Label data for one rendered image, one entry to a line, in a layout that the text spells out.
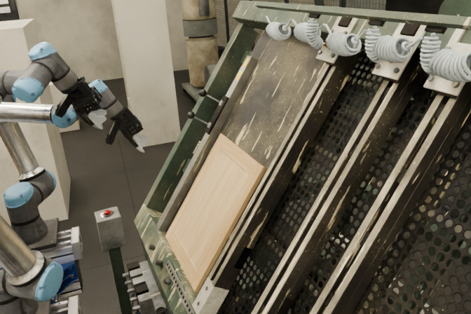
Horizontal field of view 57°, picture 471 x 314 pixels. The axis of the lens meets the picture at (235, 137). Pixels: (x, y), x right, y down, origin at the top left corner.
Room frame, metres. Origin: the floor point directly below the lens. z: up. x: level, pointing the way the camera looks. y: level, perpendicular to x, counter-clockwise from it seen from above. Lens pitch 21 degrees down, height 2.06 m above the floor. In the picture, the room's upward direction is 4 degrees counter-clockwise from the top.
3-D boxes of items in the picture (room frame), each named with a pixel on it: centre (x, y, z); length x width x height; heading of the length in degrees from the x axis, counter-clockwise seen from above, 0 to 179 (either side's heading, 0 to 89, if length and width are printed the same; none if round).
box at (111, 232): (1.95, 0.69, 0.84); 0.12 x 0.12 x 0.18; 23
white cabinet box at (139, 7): (5.56, 1.09, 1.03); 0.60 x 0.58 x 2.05; 17
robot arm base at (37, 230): (1.63, 0.93, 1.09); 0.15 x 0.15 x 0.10
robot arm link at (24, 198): (1.64, 0.93, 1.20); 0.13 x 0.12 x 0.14; 172
